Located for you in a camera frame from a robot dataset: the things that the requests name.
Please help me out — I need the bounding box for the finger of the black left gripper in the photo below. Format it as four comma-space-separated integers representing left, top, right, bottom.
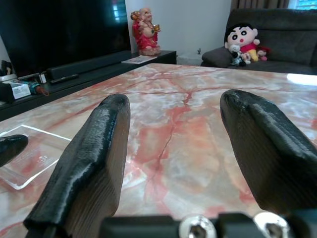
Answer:
0, 134, 29, 168

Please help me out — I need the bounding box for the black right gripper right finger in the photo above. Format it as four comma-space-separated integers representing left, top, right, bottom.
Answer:
219, 89, 317, 217

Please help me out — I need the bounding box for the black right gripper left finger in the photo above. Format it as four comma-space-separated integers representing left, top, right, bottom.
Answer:
23, 93, 131, 238

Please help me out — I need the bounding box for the white cardboard box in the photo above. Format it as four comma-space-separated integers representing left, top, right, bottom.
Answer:
11, 82, 32, 99

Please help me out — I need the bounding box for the black TV console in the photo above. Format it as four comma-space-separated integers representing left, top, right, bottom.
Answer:
0, 50, 177, 122

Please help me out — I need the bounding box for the black remote control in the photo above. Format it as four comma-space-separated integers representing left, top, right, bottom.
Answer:
50, 73, 80, 84

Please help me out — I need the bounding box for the marble top folding table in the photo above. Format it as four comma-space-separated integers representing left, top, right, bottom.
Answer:
0, 63, 317, 238

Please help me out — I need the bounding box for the small red plush doll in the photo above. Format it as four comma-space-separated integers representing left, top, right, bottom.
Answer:
256, 46, 272, 62

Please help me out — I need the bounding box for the black soundbar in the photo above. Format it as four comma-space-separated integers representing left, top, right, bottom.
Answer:
46, 51, 131, 80

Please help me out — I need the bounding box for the black white cow plush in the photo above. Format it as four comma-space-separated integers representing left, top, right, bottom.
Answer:
227, 44, 252, 67

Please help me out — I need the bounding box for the dark grey sofa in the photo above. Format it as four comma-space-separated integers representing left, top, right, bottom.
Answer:
201, 8, 317, 75

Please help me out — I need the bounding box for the Shin-chan plush doll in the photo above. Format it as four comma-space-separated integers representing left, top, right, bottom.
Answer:
224, 22, 261, 62

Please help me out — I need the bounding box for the white magazine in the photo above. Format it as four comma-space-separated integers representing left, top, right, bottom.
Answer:
121, 55, 152, 64

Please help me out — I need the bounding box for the black television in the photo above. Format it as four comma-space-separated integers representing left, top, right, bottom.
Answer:
0, 0, 132, 73

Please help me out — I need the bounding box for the red laughing Buddha statue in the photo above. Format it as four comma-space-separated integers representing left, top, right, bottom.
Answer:
130, 7, 161, 57

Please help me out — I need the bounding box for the brown curtain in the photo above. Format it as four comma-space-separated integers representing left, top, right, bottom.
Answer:
231, 0, 290, 10

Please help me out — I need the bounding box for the teal handled tool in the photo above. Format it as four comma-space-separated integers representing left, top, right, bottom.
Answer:
30, 83, 49, 97

